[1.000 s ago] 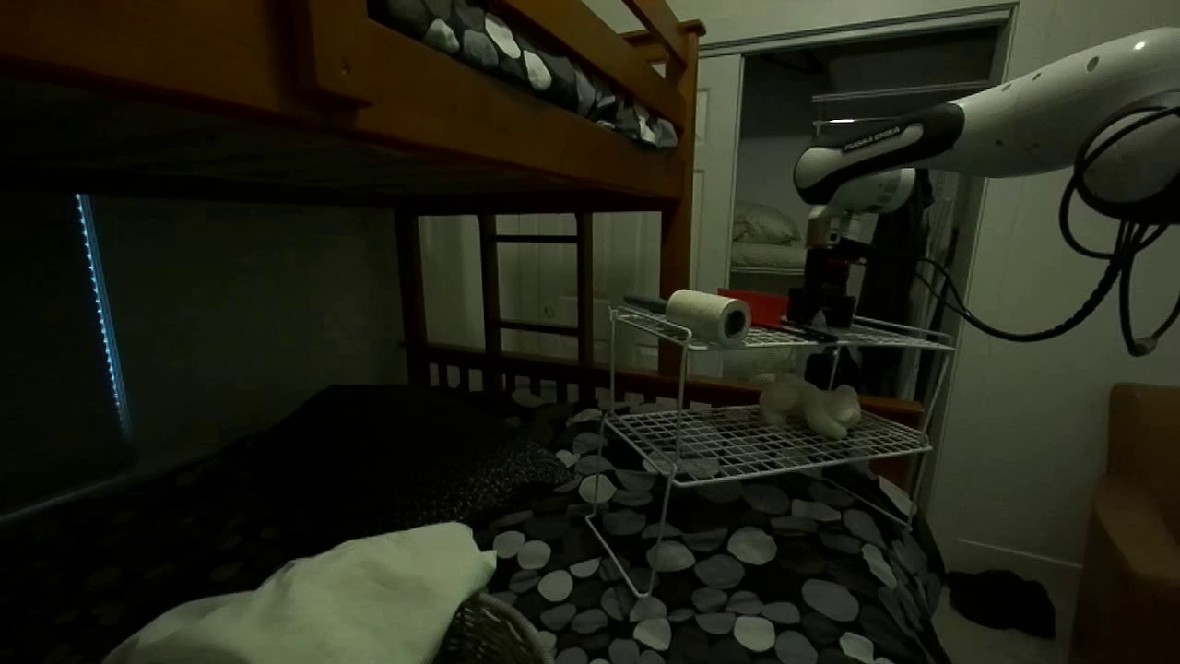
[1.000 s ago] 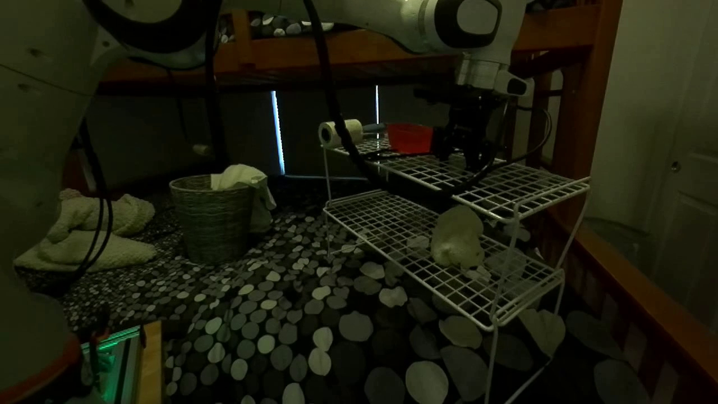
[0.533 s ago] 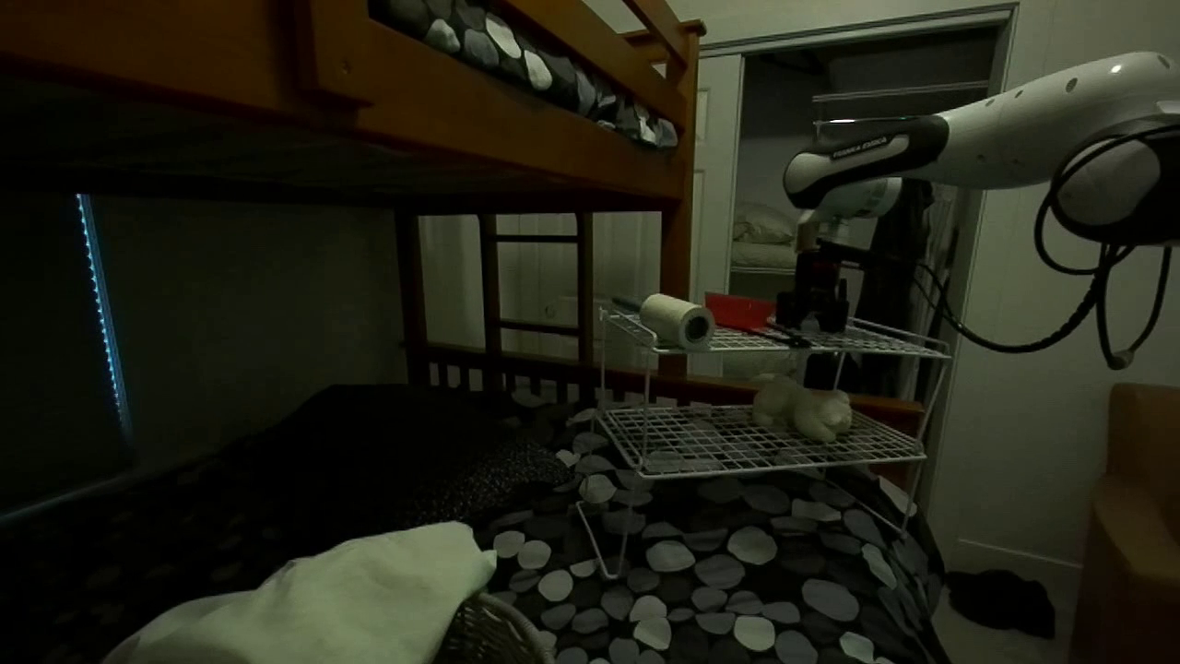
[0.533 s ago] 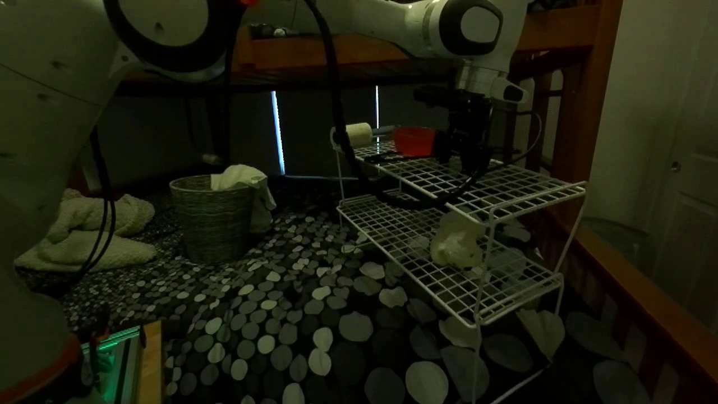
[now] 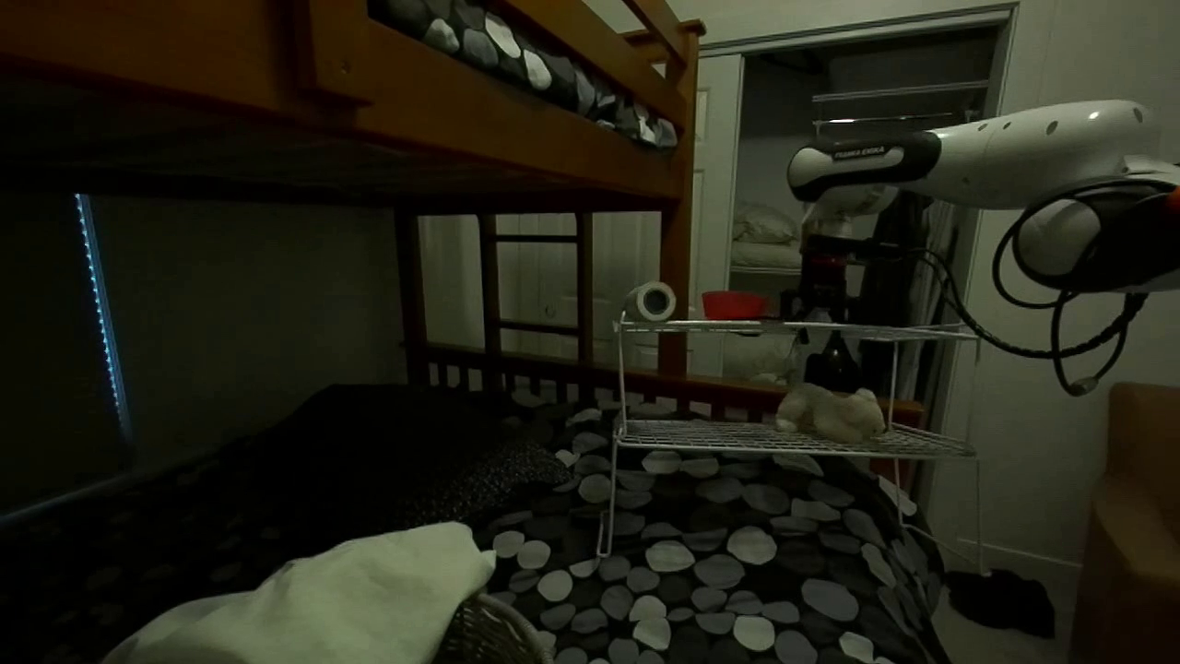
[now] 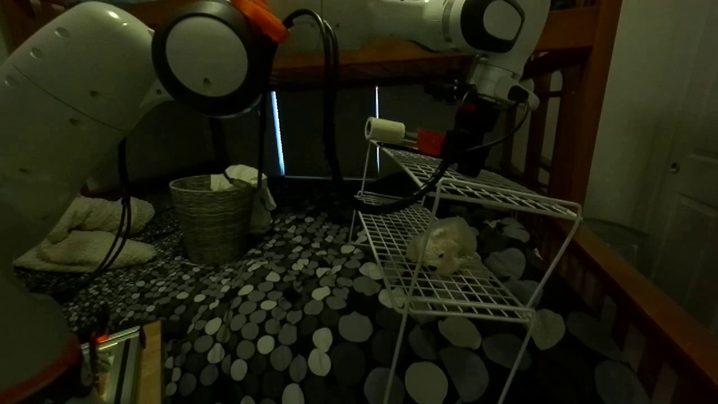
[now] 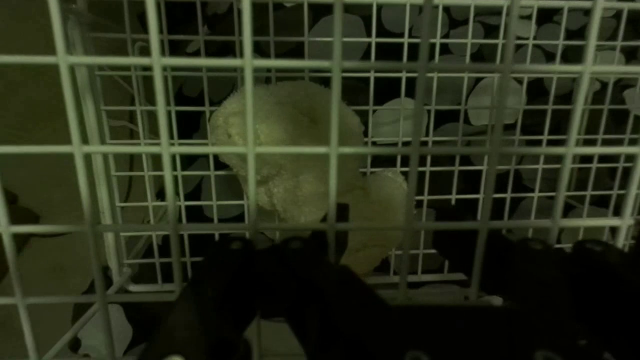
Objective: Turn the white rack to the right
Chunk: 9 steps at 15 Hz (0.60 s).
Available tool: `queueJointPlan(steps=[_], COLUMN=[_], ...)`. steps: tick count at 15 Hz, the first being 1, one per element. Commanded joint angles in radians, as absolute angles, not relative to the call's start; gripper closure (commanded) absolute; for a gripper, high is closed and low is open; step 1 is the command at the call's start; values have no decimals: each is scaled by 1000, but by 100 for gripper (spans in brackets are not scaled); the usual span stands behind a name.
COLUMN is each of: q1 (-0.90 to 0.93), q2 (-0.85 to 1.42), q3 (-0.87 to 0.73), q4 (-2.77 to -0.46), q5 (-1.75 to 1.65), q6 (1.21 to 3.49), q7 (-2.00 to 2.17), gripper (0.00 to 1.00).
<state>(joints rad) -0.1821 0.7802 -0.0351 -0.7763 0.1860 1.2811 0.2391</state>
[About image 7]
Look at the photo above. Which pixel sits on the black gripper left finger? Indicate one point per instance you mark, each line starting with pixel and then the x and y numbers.
pixel 267 306

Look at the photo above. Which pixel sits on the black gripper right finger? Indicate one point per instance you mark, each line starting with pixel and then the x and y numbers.
pixel 566 301

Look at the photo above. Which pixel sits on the white plush toy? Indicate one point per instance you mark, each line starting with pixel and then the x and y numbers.
pixel 292 153

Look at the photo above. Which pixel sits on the black pebble-print bedspread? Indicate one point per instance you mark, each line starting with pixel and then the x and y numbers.
pixel 492 101

